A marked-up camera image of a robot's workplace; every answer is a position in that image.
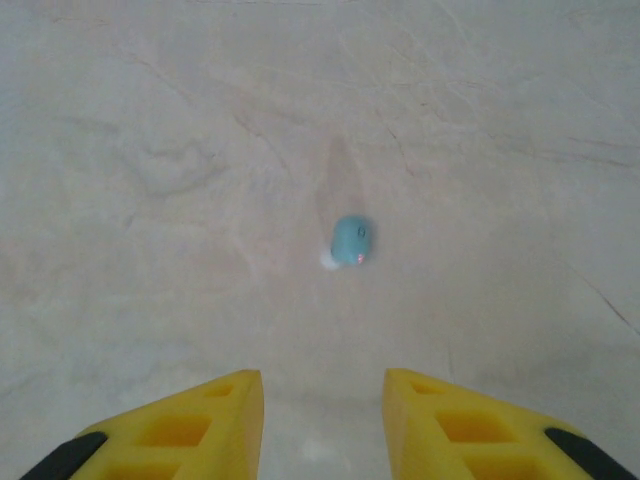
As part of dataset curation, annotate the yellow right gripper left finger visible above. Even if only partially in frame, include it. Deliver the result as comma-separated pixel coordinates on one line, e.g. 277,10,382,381
19,368,265,480

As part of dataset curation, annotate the light blue wireless earbud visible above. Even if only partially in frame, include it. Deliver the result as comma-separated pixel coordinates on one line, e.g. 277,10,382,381
318,213,380,272

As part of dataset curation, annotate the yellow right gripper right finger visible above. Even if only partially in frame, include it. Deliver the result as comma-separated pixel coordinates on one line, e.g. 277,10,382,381
383,368,640,480

